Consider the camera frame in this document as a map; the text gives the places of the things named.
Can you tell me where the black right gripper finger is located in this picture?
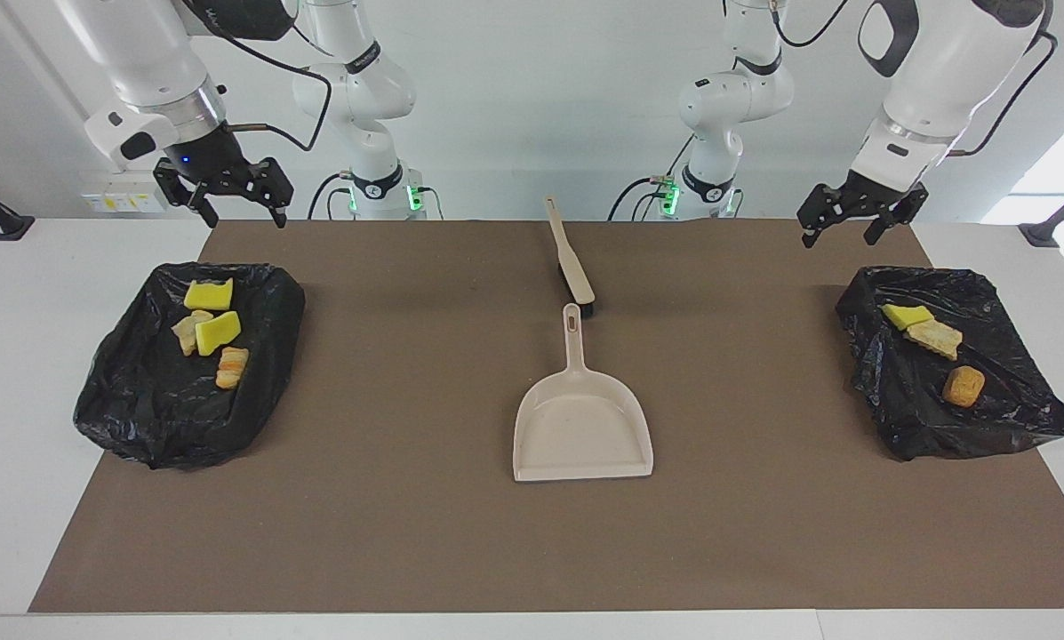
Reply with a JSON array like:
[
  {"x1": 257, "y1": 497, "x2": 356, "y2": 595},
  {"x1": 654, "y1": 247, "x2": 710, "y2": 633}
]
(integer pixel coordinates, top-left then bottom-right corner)
[
  {"x1": 153, "y1": 162, "x2": 221, "y2": 229},
  {"x1": 238, "y1": 157, "x2": 295, "y2": 230}
]

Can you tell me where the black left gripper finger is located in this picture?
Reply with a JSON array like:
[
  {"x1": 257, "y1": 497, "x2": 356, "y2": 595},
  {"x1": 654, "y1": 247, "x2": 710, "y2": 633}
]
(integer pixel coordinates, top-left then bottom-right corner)
[
  {"x1": 862, "y1": 185, "x2": 930, "y2": 247},
  {"x1": 796, "y1": 182, "x2": 857, "y2": 250}
]

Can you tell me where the small yellow green sponge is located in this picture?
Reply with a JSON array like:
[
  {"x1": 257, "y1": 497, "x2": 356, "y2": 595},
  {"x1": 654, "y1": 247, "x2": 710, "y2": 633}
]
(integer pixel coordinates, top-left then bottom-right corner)
[{"x1": 881, "y1": 303, "x2": 936, "y2": 332}]

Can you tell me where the notched yellow sponge piece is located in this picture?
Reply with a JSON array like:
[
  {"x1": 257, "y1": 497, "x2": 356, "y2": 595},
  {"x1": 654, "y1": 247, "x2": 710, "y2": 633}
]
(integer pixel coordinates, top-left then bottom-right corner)
[{"x1": 184, "y1": 278, "x2": 235, "y2": 311}]

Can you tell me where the striped croissant pastry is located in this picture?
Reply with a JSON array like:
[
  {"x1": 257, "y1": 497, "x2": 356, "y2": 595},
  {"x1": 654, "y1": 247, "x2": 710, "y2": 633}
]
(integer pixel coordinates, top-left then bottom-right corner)
[{"x1": 905, "y1": 320, "x2": 964, "y2": 361}]

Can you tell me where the small pale bread chunk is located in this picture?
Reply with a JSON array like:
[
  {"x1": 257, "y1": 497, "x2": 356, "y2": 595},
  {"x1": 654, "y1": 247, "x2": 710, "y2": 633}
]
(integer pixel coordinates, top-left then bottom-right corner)
[{"x1": 172, "y1": 309, "x2": 214, "y2": 356}]

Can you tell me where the wedge yellow sponge piece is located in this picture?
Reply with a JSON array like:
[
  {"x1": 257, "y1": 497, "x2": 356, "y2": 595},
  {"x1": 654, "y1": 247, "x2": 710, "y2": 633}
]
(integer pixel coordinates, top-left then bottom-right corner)
[{"x1": 196, "y1": 311, "x2": 242, "y2": 357}]

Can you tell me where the large pale bread lump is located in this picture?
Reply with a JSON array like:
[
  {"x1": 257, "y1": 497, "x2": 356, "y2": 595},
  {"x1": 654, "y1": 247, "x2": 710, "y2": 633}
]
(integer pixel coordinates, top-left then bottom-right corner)
[{"x1": 216, "y1": 347, "x2": 250, "y2": 390}]

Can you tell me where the brown bread roll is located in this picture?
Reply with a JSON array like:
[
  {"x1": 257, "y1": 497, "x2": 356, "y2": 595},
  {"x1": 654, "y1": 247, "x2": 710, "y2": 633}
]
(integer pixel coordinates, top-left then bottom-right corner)
[{"x1": 942, "y1": 365, "x2": 986, "y2": 409}]

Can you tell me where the beige hand brush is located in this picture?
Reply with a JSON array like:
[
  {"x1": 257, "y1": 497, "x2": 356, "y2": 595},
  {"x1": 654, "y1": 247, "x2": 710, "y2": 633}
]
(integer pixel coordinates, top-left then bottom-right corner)
[{"x1": 543, "y1": 196, "x2": 596, "y2": 319}]

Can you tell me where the beige plastic dustpan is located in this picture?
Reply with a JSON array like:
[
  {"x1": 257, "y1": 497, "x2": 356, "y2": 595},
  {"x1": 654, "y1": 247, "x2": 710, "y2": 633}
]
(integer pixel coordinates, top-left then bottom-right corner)
[{"x1": 512, "y1": 303, "x2": 655, "y2": 483}]

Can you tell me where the black bag lined bin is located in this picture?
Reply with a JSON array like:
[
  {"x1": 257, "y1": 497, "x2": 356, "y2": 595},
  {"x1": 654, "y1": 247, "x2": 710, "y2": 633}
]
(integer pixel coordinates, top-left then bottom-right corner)
[
  {"x1": 73, "y1": 261, "x2": 307, "y2": 470},
  {"x1": 835, "y1": 266, "x2": 1064, "y2": 462}
]

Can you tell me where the brown table mat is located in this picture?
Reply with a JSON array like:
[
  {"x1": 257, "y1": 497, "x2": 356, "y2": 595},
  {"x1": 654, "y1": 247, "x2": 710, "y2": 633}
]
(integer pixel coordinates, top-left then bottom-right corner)
[{"x1": 29, "y1": 220, "x2": 1064, "y2": 614}]

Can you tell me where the black right base cable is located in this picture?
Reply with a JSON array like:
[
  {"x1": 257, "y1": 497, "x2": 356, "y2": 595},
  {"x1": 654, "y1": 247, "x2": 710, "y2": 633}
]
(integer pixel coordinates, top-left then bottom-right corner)
[{"x1": 308, "y1": 172, "x2": 355, "y2": 220}]

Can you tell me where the black base cable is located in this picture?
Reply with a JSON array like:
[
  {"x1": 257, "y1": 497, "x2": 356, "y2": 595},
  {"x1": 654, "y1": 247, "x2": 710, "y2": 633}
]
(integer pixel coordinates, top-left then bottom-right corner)
[
  {"x1": 308, "y1": 172, "x2": 355, "y2": 220},
  {"x1": 609, "y1": 175, "x2": 675, "y2": 221}
]

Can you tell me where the white wall socket box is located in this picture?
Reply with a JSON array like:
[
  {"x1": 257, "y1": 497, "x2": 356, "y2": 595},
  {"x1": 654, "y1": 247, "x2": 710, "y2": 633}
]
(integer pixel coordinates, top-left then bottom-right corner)
[{"x1": 81, "y1": 171, "x2": 172, "y2": 214}]

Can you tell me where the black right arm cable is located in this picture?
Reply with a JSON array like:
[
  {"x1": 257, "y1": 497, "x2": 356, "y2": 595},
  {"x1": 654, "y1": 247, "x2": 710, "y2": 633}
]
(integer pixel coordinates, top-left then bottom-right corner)
[{"x1": 180, "y1": 0, "x2": 333, "y2": 152}]

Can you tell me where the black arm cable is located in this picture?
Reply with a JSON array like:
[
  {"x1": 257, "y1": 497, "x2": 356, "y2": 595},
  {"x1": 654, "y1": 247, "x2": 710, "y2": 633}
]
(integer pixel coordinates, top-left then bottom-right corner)
[
  {"x1": 180, "y1": 0, "x2": 333, "y2": 152},
  {"x1": 767, "y1": 0, "x2": 1059, "y2": 158}
]

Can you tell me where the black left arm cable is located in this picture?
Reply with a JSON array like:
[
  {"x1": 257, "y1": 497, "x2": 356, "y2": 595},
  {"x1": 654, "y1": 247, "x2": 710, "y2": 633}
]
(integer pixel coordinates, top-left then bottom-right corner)
[{"x1": 767, "y1": 0, "x2": 1059, "y2": 158}]

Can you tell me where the black left base cable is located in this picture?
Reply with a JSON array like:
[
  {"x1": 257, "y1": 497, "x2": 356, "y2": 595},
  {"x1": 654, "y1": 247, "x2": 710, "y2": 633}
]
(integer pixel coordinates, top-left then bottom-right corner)
[{"x1": 609, "y1": 175, "x2": 675, "y2": 221}]

